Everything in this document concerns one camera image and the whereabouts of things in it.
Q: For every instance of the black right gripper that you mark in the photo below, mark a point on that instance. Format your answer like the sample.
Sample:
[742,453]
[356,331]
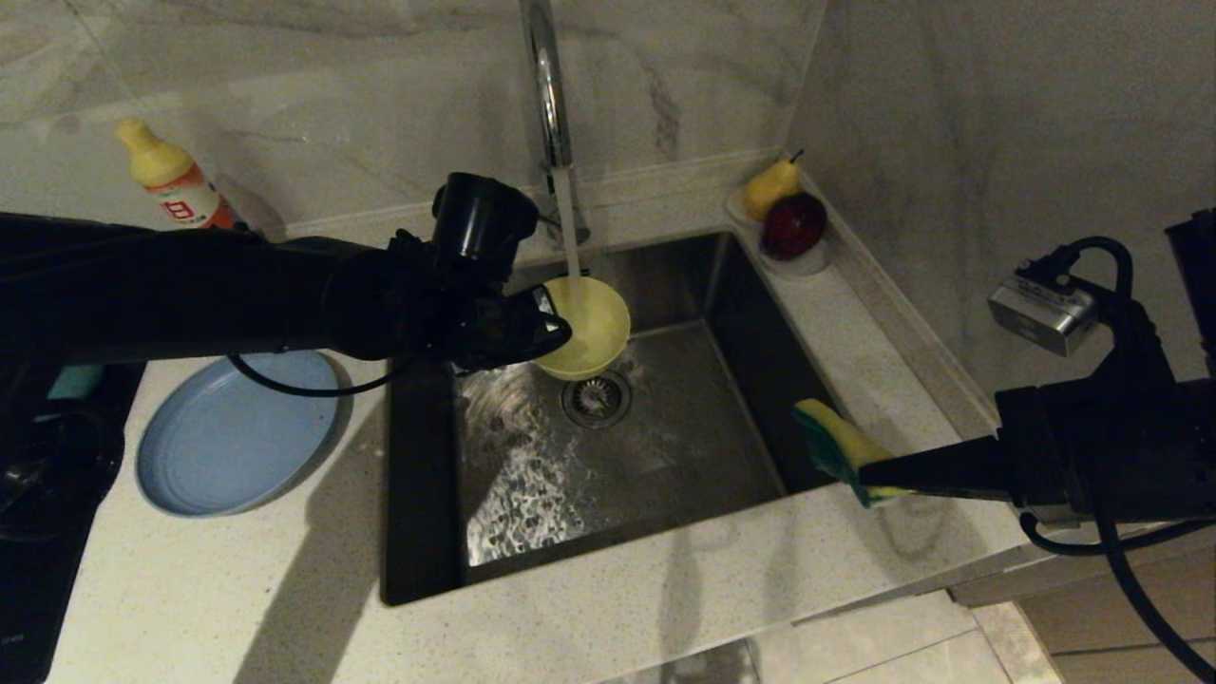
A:
[1111,446]

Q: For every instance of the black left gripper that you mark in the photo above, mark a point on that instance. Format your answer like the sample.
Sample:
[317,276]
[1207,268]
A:
[427,294]

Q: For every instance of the yellow bowl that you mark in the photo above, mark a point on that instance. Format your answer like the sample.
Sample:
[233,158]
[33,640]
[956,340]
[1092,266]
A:
[598,328]

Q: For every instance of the yellow sponge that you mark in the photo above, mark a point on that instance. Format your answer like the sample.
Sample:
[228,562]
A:
[836,442]

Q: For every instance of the chrome faucet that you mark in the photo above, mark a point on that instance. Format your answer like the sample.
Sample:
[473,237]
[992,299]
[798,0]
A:
[549,95]

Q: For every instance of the blue plate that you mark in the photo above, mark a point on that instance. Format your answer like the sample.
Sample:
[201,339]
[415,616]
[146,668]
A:
[228,437]

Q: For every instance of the teal bowl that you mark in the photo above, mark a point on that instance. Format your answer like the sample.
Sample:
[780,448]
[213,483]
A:
[76,382]

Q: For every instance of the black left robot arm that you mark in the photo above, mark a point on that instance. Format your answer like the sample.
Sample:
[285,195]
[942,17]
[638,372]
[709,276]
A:
[142,294]

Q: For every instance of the metal sink drain strainer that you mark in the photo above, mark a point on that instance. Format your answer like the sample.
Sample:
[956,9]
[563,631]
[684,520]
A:
[608,408]

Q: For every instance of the stainless steel sink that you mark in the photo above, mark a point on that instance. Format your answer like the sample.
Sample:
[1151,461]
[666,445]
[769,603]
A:
[722,456]

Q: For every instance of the running water stream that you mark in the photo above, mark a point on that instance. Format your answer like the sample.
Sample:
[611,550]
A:
[568,228]

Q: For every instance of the small white dish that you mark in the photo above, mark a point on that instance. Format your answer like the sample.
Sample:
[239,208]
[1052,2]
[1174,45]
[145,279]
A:
[807,267]

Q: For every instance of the yellow pear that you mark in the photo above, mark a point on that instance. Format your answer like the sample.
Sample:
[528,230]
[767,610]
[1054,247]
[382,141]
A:
[765,195]

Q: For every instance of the red apple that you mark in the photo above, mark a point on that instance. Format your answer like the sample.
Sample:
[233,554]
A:
[791,228]

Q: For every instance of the black induction cooktop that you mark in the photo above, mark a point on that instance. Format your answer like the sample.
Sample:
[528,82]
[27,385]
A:
[38,589]

